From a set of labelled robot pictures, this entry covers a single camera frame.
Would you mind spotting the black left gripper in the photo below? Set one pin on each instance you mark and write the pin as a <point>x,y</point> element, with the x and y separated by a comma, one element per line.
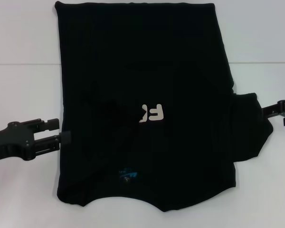
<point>14,142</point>

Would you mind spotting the black t-shirt with FREE print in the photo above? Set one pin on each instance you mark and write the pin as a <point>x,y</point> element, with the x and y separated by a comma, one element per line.
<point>145,59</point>

